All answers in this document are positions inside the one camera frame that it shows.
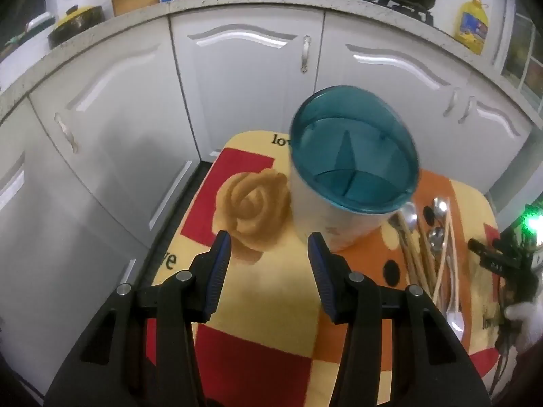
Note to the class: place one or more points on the brown wooden chopstick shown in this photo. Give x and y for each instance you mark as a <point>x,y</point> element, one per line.
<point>406,241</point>

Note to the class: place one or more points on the cream chopstick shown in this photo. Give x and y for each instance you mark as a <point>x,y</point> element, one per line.
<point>453,254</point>
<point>444,246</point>

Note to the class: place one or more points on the yellow oil bottle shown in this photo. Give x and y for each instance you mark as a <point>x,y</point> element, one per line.
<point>471,25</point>

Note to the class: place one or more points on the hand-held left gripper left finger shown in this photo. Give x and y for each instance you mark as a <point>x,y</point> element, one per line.
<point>220,263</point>

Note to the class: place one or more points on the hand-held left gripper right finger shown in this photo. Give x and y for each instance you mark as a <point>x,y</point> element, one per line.
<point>320,271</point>

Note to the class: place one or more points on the colourful printed table mat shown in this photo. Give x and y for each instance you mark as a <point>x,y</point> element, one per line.
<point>263,305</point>

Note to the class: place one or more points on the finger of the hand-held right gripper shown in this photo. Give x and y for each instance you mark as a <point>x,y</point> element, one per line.
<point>483,252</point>

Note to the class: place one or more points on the black pot with yellow lid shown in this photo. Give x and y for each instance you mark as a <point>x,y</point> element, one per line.
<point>76,23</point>

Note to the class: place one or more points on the person's right hand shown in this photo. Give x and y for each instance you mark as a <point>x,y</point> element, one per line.
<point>530,326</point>

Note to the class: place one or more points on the white glass door cabinet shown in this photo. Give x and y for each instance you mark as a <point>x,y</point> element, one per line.
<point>526,59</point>

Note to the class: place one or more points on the floral cup with teal insert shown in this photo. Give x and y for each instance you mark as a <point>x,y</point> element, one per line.
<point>322,220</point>

